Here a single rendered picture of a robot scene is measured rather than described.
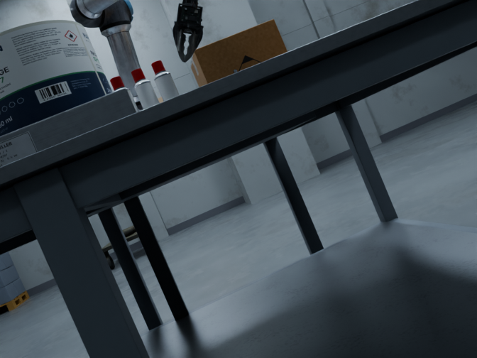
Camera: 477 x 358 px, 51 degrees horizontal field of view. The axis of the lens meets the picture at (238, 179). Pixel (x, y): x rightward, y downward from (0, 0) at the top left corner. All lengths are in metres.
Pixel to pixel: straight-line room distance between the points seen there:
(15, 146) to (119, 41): 1.24
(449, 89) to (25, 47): 9.28
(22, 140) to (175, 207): 7.75
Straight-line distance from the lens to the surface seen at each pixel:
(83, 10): 1.82
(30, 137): 0.73
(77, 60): 0.81
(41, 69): 0.79
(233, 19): 8.08
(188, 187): 8.43
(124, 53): 1.92
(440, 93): 9.73
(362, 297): 1.50
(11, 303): 8.19
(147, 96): 1.48
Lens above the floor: 0.73
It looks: 2 degrees down
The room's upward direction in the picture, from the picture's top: 23 degrees counter-clockwise
